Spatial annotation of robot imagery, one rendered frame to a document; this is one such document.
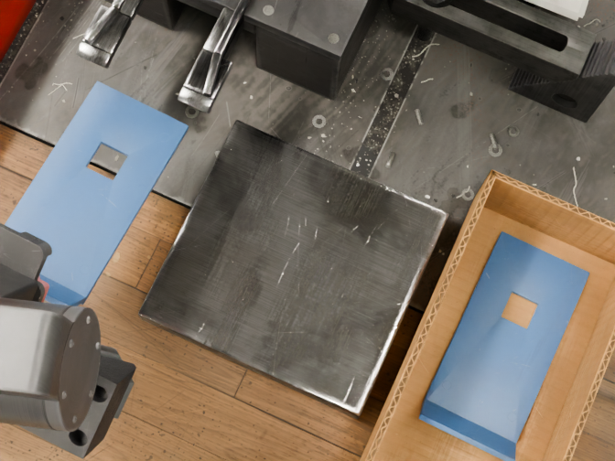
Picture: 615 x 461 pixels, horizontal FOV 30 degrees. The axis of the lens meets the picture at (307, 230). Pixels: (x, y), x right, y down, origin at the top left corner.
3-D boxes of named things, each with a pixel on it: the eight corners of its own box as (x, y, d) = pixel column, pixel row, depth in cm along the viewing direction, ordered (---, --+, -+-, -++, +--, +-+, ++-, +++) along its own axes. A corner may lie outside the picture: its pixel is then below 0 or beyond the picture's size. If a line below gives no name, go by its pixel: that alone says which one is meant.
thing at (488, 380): (413, 422, 80) (418, 418, 77) (501, 232, 84) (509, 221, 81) (504, 467, 79) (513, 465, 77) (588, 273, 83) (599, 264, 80)
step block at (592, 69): (507, 89, 87) (534, 40, 79) (522, 57, 88) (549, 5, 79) (586, 123, 87) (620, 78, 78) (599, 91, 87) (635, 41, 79)
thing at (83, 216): (-26, 273, 73) (-35, 259, 70) (97, 83, 78) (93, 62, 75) (71, 323, 72) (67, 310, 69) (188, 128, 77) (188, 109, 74)
